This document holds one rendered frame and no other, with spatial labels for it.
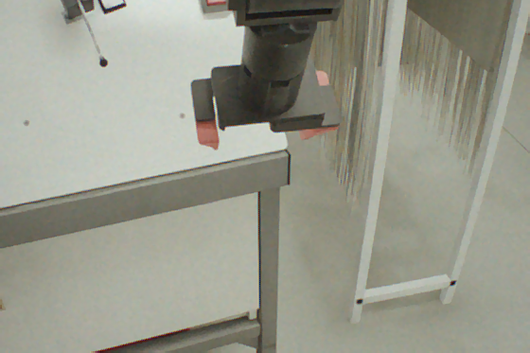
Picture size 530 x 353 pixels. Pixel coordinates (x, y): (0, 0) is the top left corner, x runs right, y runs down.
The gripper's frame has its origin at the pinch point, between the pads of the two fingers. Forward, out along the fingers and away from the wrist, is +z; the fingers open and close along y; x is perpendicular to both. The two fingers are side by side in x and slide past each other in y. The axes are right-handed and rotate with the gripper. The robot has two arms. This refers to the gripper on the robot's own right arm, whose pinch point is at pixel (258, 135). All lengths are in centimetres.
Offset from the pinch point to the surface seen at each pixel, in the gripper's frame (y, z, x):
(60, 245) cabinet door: 30.0, 36.1, -2.9
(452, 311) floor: -72, 115, 10
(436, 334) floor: -63, 111, 16
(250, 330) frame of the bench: -3, 70, 11
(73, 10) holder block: 21.9, 9.8, -29.6
